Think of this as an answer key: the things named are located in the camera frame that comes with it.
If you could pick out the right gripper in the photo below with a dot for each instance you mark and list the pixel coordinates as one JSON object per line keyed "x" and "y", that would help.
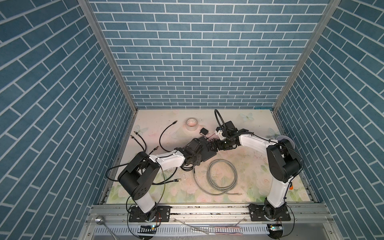
{"x": 220, "y": 147}

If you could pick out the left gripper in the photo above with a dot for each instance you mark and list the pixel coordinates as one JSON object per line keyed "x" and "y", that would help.
{"x": 198, "y": 161}

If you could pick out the black network switch box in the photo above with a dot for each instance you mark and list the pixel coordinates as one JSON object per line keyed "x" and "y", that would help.
{"x": 206, "y": 151}

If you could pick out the black power adapter with cord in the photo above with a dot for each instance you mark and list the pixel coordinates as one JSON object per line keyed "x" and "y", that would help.
{"x": 207, "y": 135}

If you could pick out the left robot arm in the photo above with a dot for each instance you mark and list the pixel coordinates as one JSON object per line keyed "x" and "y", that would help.
{"x": 137, "y": 177}

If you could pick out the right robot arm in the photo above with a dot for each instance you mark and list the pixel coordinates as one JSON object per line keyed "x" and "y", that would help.
{"x": 284, "y": 162}

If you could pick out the clear tape roll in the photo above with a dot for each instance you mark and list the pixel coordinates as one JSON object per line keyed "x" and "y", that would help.
{"x": 192, "y": 124}

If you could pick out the lavender ceramic mug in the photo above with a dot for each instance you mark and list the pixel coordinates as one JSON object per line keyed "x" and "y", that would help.
{"x": 282, "y": 137}

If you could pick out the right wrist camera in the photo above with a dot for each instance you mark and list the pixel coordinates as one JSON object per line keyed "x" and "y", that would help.
{"x": 220, "y": 133}

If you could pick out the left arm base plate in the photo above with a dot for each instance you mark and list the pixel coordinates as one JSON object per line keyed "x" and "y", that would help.
{"x": 148, "y": 213}

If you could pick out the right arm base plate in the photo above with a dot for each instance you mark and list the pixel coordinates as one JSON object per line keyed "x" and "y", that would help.
{"x": 259, "y": 213}

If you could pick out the aluminium mounting rail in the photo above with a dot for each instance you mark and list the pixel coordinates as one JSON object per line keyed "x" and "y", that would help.
{"x": 302, "y": 221}

